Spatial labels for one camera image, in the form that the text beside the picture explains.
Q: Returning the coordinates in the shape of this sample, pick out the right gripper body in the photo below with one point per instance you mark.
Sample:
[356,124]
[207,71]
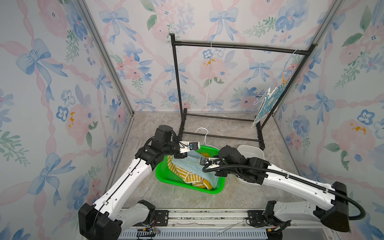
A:
[237,172]

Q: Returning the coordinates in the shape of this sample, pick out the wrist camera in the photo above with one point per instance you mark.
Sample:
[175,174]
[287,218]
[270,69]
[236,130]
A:
[188,146]
[210,161]

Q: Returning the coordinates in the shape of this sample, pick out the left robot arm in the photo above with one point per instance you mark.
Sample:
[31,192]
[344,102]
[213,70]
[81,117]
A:
[126,192]

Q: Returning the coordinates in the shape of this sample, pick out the white plastic bin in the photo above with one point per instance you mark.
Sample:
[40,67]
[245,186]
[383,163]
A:
[250,152]

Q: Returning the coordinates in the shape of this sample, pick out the light green towel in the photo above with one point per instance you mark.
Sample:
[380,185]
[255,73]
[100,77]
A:
[195,168]

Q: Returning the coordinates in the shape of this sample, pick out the orange clothespin upper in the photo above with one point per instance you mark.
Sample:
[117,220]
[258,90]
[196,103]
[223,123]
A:
[285,79]

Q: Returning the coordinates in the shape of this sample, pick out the teal patterned towel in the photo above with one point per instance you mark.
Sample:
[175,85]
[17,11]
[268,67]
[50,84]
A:
[268,100]

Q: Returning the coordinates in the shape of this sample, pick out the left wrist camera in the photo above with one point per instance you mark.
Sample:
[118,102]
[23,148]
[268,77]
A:
[188,146]

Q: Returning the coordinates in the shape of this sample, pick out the green plastic basket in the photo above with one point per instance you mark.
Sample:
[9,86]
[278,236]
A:
[187,173]

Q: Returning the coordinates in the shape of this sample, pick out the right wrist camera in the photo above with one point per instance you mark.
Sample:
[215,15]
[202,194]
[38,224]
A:
[210,161]

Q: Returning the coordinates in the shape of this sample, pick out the black clothes rack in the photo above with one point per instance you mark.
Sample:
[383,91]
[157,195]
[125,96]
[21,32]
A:
[242,94]

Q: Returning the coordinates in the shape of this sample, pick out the yellow striped towel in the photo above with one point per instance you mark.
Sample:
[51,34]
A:
[189,177]

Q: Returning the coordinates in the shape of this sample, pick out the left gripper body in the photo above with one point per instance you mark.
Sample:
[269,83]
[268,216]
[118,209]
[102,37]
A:
[173,149]

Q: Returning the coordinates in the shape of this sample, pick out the white wire hanger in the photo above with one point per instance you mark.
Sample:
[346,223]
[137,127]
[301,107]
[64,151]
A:
[209,78]

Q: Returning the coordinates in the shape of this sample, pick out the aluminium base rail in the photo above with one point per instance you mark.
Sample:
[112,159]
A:
[220,224]

